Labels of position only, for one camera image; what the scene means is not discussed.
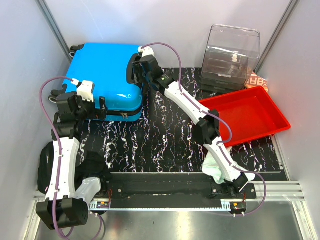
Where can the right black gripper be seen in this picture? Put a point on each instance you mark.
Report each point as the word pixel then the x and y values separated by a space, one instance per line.
pixel 137 69

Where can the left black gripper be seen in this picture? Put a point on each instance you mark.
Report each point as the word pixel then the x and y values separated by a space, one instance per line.
pixel 97 113

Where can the blue hard-shell suitcase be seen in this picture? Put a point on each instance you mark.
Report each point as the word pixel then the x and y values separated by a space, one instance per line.
pixel 109 67

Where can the red plastic tray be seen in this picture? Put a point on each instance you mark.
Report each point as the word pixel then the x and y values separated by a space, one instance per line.
pixel 250 113

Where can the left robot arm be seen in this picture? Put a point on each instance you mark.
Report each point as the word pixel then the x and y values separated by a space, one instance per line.
pixel 69 186

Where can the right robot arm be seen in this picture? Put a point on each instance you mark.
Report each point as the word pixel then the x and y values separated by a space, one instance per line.
pixel 207 130

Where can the black marble pattern mat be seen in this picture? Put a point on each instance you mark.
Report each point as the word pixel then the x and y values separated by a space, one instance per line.
pixel 161 141

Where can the clear plastic drawer organizer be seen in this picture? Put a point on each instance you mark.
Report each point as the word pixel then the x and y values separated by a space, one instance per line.
pixel 231 55

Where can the orange white printed bag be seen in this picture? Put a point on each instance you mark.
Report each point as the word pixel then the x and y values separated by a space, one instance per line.
pixel 256 81

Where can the white mint cloth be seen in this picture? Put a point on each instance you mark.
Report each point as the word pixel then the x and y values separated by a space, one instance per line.
pixel 213 168

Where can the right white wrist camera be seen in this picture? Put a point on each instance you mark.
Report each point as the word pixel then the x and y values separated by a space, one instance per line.
pixel 146 51

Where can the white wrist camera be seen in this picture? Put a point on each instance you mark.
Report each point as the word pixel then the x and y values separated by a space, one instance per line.
pixel 85 90
pixel 146 51

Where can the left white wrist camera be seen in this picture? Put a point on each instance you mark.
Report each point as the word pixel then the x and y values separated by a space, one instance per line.
pixel 85 90

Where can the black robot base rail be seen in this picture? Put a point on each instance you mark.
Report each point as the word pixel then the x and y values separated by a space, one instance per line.
pixel 172 191

